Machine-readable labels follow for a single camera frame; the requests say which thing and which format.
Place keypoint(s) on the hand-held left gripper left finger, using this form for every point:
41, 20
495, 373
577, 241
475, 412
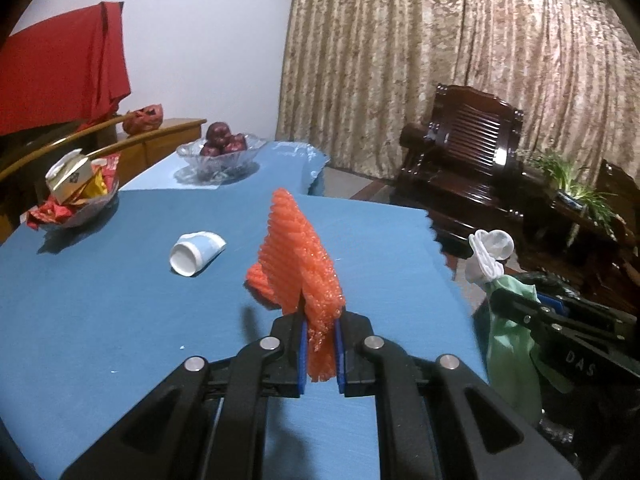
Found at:
301, 350

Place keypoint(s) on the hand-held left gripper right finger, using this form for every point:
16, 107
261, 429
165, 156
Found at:
340, 355

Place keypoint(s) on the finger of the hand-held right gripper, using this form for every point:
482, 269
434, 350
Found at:
595, 315
525, 312

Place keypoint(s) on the black trash bag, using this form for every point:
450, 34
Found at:
552, 280

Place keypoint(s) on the green rubber glove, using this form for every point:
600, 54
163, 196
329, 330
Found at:
515, 360

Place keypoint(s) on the white soft item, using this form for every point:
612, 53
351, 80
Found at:
490, 252

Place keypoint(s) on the orange foam fruit net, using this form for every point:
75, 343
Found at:
295, 260

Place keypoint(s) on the dark wooden side table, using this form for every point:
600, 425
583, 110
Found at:
550, 245

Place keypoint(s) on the dark wooden chair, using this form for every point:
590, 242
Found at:
620, 195

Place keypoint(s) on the green potted plant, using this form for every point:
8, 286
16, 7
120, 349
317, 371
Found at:
575, 190

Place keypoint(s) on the white paper cup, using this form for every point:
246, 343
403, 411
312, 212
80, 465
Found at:
195, 255

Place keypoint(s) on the dark wooden armchair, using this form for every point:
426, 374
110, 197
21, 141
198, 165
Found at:
465, 160

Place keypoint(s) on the glass fruit bowl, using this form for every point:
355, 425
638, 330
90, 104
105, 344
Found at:
220, 162

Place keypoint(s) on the dark red fruit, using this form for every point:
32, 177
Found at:
217, 131
209, 150
235, 143

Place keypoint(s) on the wooden sideboard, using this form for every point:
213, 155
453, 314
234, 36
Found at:
170, 145

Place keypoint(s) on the glass snack bowl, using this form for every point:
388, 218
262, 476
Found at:
85, 212

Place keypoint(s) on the red snack packet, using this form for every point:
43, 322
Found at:
109, 167
50, 212

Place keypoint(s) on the yellow snack packet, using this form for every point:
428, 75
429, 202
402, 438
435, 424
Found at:
95, 182

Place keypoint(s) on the red plastic bag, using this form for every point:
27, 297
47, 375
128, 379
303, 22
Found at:
144, 120

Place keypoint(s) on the patterned beige curtain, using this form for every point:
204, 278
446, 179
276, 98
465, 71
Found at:
425, 50

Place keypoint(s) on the white and gold carton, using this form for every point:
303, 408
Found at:
70, 180

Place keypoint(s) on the red cloth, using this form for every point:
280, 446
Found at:
55, 70

